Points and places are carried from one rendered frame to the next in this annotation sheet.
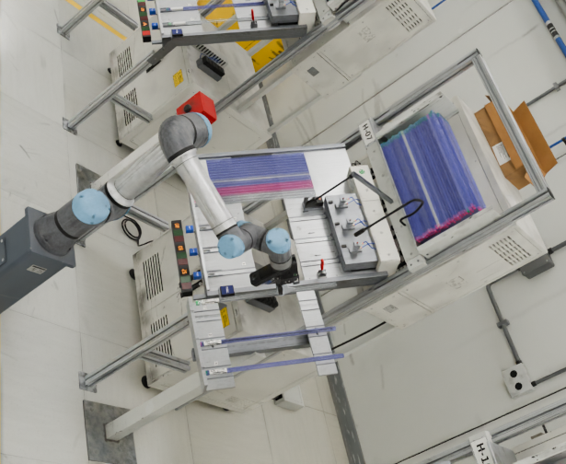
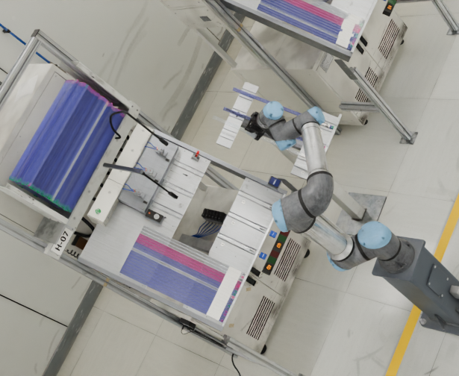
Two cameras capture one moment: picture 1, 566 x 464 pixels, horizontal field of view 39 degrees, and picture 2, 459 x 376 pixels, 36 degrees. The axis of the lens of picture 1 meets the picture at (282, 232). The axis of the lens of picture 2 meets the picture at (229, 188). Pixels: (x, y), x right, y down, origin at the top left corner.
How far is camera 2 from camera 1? 254 cm
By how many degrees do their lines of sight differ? 50
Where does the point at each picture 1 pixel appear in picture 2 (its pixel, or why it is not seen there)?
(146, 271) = (260, 329)
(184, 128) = (313, 187)
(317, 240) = (175, 186)
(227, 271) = (259, 203)
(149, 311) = (279, 292)
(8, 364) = not seen: hidden behind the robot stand
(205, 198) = (320, 144)
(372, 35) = not seen: outside the picture
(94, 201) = (372, 233)
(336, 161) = (98, 248)
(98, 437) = (371, 210)
